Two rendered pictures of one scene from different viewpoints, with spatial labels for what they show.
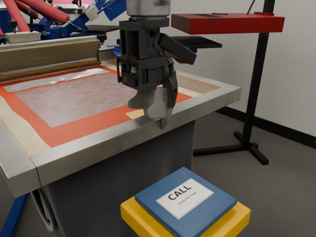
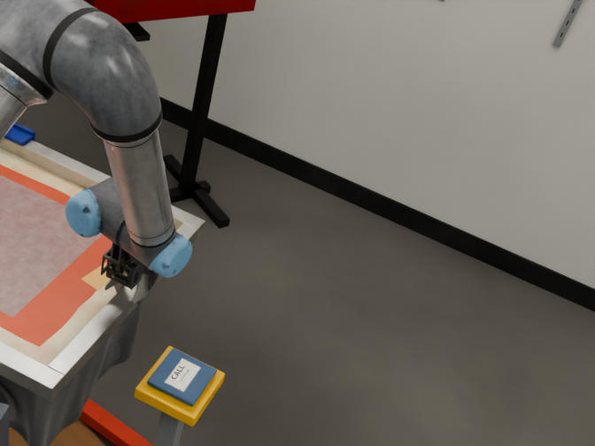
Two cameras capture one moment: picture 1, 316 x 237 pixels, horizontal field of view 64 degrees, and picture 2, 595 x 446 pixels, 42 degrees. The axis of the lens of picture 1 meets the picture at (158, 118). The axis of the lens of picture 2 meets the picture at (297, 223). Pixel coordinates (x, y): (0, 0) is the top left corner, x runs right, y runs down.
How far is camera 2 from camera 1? 119 cm
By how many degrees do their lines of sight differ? 33
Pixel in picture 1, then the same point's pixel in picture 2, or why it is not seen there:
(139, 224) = (155, 399)
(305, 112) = (293, 118)
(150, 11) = not seen: hidden behind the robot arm
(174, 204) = (177, 382)
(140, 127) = (123, 311)
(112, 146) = (104, 336)
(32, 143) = (11, 343)
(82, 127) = (47, 310)
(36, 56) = not seen: outside the picture
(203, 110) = not seen: hidden behind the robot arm
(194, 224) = (194, 392)
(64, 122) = (19, 305)
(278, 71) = (248, 34)
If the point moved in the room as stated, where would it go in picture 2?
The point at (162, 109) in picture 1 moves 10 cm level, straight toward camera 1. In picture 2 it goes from (142, 291) to (157, 327)
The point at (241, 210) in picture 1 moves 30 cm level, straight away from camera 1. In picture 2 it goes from (219, 375) to (226, 271)
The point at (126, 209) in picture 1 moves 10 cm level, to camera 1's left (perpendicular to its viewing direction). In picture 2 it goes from (142, 391) to (88, 403)
